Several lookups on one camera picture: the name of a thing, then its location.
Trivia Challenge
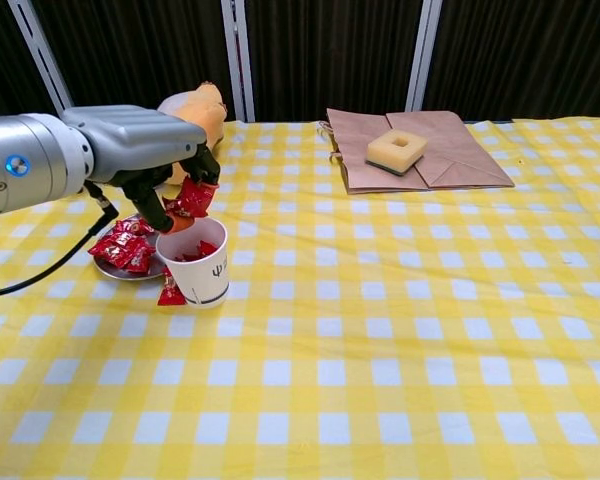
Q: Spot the orange plush toy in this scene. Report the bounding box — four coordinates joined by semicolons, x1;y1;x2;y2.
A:
154;81;230;187

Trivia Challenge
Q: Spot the white paper cup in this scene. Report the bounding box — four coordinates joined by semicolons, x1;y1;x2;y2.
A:
154;215;231;310

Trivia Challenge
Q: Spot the round metal plate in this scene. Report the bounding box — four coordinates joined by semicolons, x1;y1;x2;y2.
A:
92;212;169;282

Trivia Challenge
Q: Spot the flat brown paper bag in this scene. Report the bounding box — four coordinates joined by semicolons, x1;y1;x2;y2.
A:
317;107;516;195

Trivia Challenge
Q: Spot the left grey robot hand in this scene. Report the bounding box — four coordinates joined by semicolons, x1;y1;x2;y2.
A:
62;103;222;235

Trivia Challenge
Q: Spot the black left hand cable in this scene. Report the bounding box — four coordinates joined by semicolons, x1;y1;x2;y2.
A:
0;182;121;301

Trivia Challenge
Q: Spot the silver partition post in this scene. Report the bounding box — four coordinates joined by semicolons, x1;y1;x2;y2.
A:
219;0;256;123
7;0;81;125
404;0;444;114

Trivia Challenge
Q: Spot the black pleated curtain panel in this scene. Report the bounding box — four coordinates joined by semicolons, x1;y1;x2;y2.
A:
423;0;600;123
244;0;425;123
0;0;69;121
29;0;236;124

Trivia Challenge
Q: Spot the yellow white checkered tablecloth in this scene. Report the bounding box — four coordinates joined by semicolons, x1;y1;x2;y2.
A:
0;117;600;480

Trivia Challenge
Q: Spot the yellow sponge with square hole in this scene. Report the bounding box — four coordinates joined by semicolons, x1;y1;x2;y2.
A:
364;127;429;178

